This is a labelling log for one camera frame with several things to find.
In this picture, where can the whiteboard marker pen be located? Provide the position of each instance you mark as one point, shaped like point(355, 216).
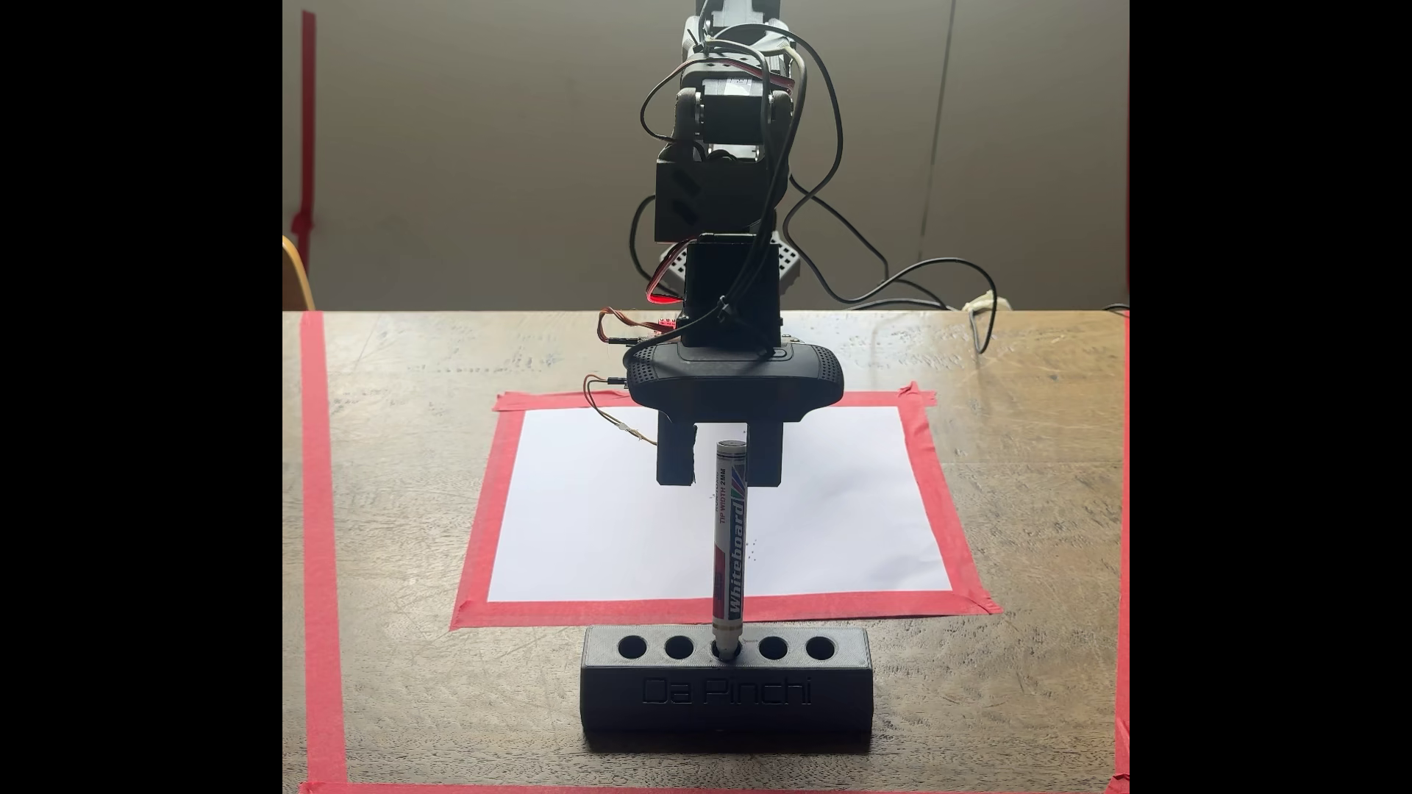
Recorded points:
point(729, 551)

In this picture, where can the black pen holder block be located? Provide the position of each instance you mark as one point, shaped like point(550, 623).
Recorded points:
point(726, 697)

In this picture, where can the black oval webcam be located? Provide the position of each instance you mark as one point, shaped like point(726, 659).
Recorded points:
point(734, 381)

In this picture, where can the white paper sheet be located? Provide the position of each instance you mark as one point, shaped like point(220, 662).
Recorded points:
point(596, 518)

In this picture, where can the red tape strip on paper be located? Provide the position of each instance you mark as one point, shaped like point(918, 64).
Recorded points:
point(883, 398)
point(860, 606)
point(938, 496)
point(485, 518)

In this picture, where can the white plug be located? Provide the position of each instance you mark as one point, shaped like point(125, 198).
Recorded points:
point(985, 302)

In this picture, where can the long red table tape strip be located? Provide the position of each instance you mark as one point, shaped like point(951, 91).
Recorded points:
point(322, 551)
point(1123, 551)

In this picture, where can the wooden chair back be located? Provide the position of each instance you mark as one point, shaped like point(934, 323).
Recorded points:
point(298, 276)

